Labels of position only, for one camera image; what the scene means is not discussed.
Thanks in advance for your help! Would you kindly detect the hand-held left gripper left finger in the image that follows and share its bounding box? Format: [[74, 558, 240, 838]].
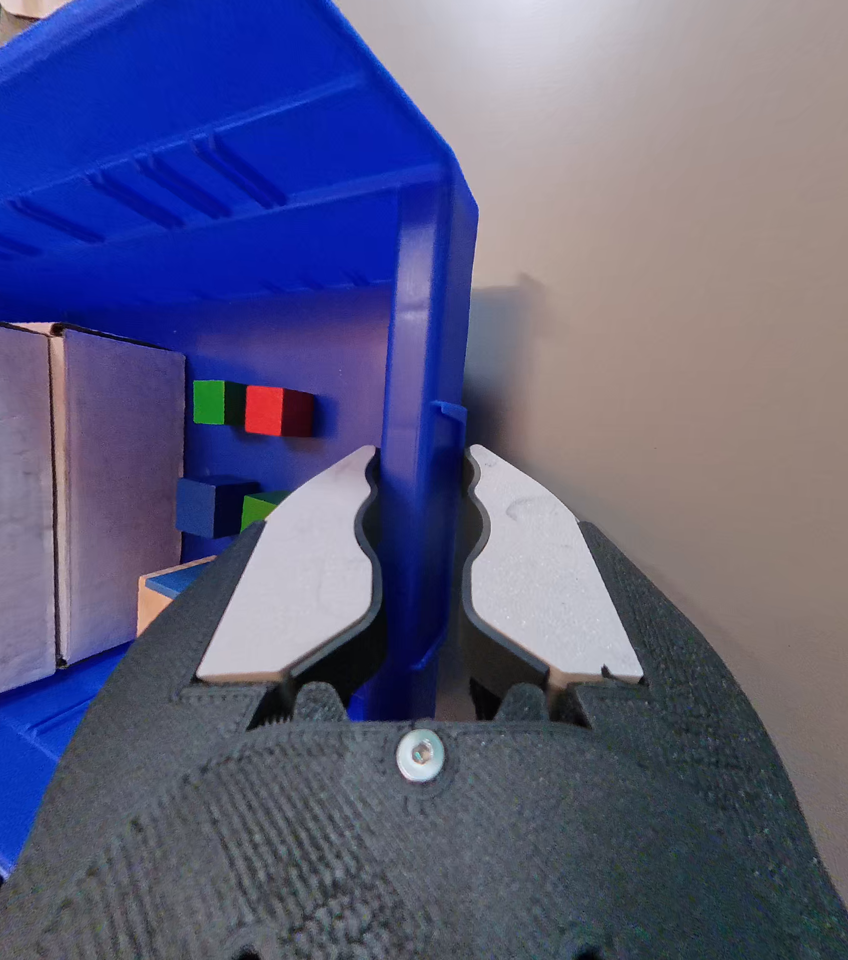
[[197, 444, 387, 702]]

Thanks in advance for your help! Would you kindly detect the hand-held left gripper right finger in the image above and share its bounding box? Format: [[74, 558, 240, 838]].
[[460, 444, 646, 714]]

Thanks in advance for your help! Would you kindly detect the blue plastic bin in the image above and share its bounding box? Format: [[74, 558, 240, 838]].
[[0, 0, 481, 879]]

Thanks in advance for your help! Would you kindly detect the green cube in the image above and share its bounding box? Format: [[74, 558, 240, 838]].
[[241, 491, 293, 534], [193, 379, 248, 427]]

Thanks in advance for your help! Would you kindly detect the wooden cube with blue tape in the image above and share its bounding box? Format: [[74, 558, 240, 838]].
[[137, 555, 218, 639]]

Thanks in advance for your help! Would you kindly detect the red cube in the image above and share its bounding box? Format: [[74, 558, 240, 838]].
[[244, 385, 317, 438]]

